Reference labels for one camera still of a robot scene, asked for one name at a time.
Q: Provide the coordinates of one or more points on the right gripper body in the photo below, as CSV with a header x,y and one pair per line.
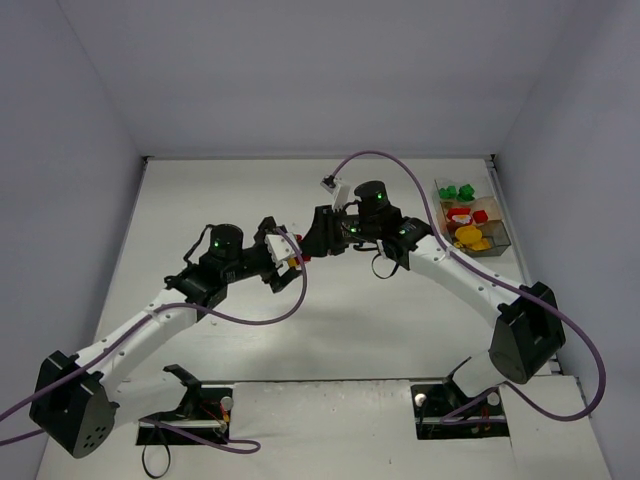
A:
x,y
323,232

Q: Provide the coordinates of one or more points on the red yellow lego stack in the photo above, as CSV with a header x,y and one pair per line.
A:
x,y
296,261

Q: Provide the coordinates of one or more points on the red round flower lego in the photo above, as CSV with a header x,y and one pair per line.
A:
x,y
460,216

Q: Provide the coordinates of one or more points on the yellow round printed lego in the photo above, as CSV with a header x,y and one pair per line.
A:
x,y
468,235

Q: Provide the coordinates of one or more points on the green square lego brick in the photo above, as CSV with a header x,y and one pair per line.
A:
x,y
466,193

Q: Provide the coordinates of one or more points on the yellow striped lego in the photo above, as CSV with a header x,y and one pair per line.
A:
x,y
483,244

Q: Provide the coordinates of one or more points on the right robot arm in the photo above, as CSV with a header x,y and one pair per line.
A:
x,y
525,335

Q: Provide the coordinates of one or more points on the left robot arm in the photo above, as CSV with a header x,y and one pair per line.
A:
x,y
81,398

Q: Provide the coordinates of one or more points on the small red lego piece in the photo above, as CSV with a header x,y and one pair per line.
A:
x,y
480,216

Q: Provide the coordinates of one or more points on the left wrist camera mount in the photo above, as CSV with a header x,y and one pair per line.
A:
x,y
281,247

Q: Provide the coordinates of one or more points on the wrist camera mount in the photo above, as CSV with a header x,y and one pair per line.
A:
x,y
281,247
338,189

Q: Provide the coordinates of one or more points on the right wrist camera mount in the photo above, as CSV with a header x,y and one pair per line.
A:
x,y
338,189

